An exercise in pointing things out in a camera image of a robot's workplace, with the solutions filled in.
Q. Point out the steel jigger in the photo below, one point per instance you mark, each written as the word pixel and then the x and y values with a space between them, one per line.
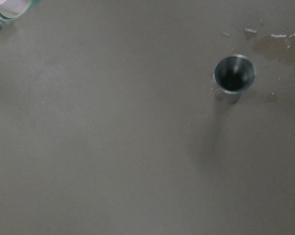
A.
pixel 233 75

